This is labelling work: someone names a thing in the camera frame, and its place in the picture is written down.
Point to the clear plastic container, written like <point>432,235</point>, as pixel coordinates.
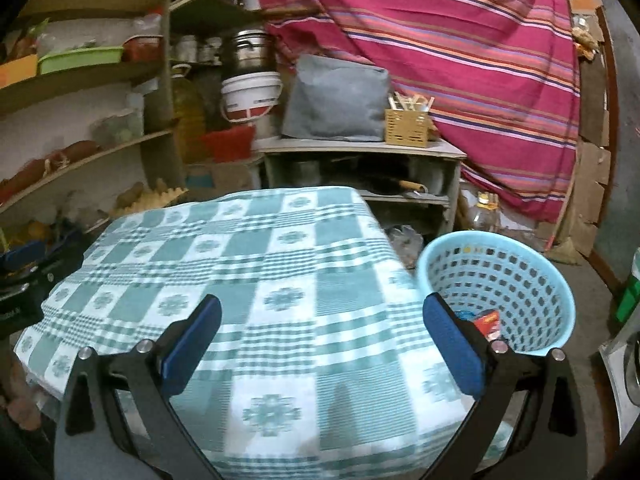
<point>117,130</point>

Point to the clear plastic bag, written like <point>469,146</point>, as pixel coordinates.
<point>405,245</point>

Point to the clear plastic bottle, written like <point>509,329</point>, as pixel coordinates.
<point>484,215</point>

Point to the light blue plastic basket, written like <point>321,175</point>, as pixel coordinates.
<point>515,300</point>

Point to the green white container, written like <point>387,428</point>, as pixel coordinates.
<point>629,290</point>

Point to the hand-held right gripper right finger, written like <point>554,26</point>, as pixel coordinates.
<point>452,345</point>

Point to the group of glass jars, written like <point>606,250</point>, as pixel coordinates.
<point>197,50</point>

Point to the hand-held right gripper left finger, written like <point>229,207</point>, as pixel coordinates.
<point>192,340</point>

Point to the wooden shelf unit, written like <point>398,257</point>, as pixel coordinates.
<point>100,100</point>

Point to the blue plastic bag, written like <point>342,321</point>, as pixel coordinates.
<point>465,316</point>

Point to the wooden rolling pin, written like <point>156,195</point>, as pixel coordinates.
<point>412,186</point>

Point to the white plastic bucket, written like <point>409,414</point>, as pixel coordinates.
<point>250,97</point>

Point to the green checked tablecloth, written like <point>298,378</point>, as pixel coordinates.
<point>280,310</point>

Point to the green plastic tray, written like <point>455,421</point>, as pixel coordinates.
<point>80,60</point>

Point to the cardboard panels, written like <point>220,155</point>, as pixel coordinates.
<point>592,125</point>

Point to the yellow box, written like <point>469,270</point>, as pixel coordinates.
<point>17,71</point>

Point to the yellow utensil holder basket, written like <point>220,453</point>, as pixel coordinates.
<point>407,127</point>

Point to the orange mesh bag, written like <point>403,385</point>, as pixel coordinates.
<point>20,400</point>

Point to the yellow mesh bag of potatoes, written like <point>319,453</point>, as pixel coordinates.
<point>35,230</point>

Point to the grey cushion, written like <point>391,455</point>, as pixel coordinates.
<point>335,100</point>

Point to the red plastic basin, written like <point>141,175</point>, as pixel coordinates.
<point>227,145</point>

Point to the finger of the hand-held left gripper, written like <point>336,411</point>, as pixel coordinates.
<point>60,267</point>

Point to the grey low cabinet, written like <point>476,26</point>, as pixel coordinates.
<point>360,150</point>

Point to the cardboard egg tray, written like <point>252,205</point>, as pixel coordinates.
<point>155,197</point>

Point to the red mesh sack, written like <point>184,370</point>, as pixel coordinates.
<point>50,165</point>

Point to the yellow oil bottle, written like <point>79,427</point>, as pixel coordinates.
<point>189,115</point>

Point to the ginger root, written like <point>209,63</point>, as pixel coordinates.
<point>585,42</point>

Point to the metal pot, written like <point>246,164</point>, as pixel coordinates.
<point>251,52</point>

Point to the red orange snack wrapper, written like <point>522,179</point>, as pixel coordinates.
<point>487,322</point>

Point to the red white container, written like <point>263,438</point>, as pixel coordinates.
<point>142,49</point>

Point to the cardboard box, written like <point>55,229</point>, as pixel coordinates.
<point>222,180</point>

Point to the red striped cloth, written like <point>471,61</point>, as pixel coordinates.
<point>425,60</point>

